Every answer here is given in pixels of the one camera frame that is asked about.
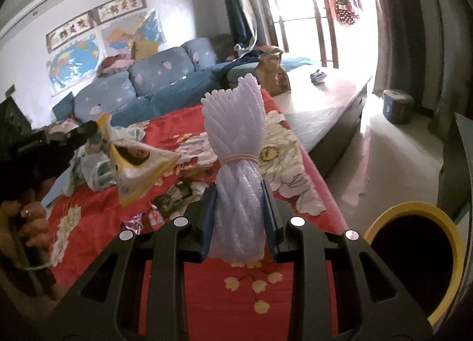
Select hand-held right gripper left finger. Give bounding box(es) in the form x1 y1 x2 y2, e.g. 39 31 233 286
48 183 218 341

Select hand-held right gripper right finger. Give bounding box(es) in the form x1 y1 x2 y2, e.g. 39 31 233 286
260 179 434 341

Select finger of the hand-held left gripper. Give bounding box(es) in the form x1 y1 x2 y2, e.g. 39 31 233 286
44 120 100 164

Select white foam net bundle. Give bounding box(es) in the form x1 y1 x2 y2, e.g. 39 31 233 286
200 74 278 268

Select yellow white snack packet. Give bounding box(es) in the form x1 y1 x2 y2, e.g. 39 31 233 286
86 113 182 207

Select yellow rimmed black bin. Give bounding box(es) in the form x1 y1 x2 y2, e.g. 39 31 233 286
363 202 467 331

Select person's left hand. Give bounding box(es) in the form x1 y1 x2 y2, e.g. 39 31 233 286
0 193 51 255

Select teal cushion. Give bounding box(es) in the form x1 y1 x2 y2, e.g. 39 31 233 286
52 91 75 121

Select dark printed wrapper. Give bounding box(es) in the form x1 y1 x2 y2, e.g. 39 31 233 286
163 181 208 217

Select pale blue crumpled cloth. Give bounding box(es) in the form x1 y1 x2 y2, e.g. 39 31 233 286
41 117 149 206

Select red floral blanket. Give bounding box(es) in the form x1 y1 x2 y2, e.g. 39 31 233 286
46 88 350 341

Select world map poster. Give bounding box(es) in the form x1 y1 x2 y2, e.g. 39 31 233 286
46 36 102 96

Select pink maroon clothes pile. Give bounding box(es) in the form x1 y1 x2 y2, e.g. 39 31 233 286
99 54 134 76

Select blue heart print sofa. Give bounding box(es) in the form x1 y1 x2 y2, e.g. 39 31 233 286
52 37 318 127

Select yellow cushion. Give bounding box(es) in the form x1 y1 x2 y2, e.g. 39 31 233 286
130 40 149 60

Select country map poster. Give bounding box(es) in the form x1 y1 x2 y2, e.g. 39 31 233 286
101 10 164 56

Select low coffee table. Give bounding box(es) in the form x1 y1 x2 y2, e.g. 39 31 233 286
273 63 375 180

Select brown paper bag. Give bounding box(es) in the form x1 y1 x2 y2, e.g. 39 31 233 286
256 50 291 97

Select dark blue clothes heap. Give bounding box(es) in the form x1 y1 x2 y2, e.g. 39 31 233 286
225 45 283 65

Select blue lidded bucket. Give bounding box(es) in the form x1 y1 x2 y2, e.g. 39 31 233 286
382 89 413 124

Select balcony glass door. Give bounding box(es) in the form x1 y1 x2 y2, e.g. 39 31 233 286
249 0 381 70

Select dark blue curtain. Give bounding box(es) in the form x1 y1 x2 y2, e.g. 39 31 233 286
216 0 260 54

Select grey brown curtain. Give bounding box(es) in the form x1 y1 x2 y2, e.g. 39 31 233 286
367 0 473 131

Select calligraphy wall poster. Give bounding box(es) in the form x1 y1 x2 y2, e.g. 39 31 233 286
97 0 145 25
45 10 95 54

